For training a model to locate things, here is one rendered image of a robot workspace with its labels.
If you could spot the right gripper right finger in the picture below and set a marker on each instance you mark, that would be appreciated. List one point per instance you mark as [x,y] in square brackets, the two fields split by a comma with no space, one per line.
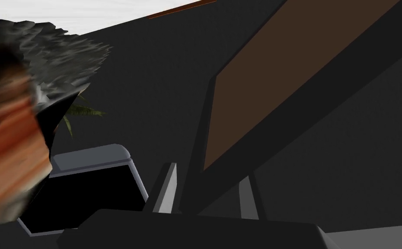
[249,202]

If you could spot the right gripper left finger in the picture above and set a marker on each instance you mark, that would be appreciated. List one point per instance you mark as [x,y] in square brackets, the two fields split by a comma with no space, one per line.
[166,193]

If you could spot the black grey-framed appliance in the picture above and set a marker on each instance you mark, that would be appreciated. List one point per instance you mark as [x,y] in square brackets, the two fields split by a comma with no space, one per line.
[90,193]

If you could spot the green fern plant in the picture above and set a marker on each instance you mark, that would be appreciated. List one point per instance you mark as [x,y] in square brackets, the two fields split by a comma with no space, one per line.
[83,110]

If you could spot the brown door leaf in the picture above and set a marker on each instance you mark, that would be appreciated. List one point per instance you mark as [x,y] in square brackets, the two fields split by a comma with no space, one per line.
[277,79]

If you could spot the brown and grey rough shape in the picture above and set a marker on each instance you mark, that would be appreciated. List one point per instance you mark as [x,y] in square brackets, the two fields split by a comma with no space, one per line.
[10,138]

